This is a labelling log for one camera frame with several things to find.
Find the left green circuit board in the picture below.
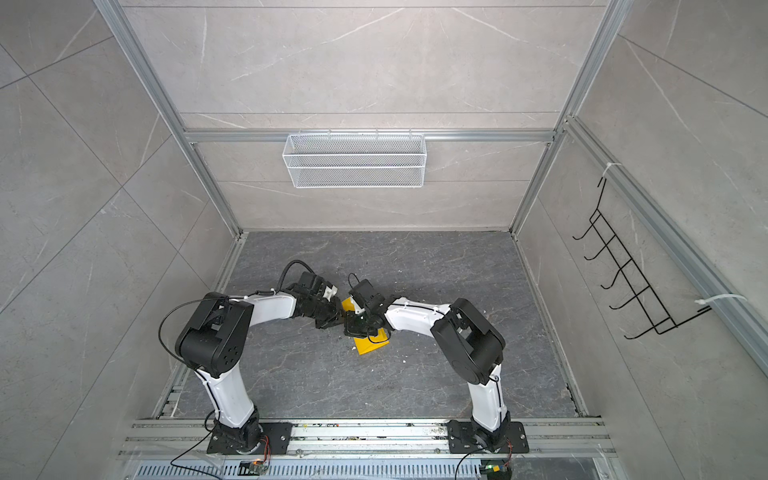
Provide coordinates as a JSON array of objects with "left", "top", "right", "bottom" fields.
[{"left": 238, "top": 460, "right": 270, "bottom": 476}]

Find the white wire mesh basket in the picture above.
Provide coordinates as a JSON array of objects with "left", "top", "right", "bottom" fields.
[{"left": 282, "top": 133, "right": 428, "bottom": 189}]

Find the aluminium corner frame post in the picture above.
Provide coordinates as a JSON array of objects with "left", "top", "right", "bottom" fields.
[{"left": 94, "top": 0, "right": 243, "bottom": 239}]

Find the black wire hook rack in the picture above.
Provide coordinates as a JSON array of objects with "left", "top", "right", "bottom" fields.
[{"left": 572, "top": 178, "right": 713, "bottom": 340}]

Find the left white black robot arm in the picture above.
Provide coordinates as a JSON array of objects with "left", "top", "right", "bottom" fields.
[{"left": 174, "top": 271, "right": 342, "bottom": 453}]

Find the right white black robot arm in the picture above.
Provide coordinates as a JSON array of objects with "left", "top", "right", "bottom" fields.
[{"left": 341, "top": 297, "right": 511, "bottom": 451}]

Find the green circuit board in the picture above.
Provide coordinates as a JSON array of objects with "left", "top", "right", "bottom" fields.
[
  {"left": 479, "top": 461, "right": 514, "bottom": 480},
  {"left": 238, "top": 460, "right": 270, "bottom": 476}
]

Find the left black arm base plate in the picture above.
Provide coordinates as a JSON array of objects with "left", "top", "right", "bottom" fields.
[{"left": 206, "top": 422, "right": 293, "bottom": 455}]

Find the aluminium front rail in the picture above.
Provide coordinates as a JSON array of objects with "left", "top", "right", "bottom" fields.
[{"left": 117, "top": 418, "right": 617, "bottom": 459}]

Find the yellow square paper sheet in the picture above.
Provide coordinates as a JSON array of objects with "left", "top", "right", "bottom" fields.
[{"left": 340, "top": 296, "right": 391, "bottom": 356}]

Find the right green circuit board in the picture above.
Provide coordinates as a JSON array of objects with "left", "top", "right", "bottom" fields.
[{"left": 479, "top": 461, "right": 514, "bottom": 480}]

